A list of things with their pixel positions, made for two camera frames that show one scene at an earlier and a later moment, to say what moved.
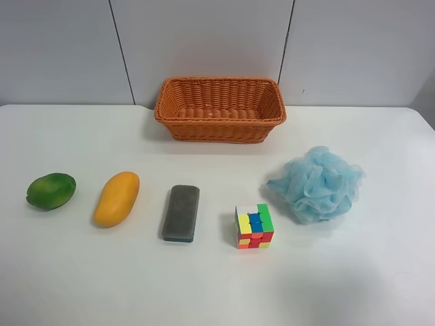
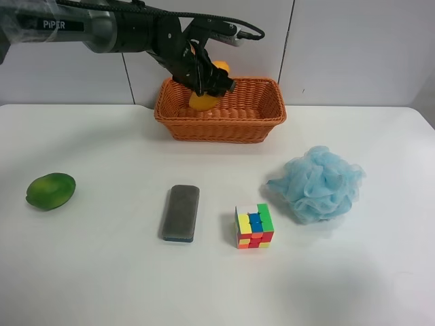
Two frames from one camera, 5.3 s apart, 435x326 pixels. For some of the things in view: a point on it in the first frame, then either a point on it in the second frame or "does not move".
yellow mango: [118, 195] to [205, 102]
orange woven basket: [220, 109] does not move
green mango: [51, 191] does not move
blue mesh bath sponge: [319, 185] does not move
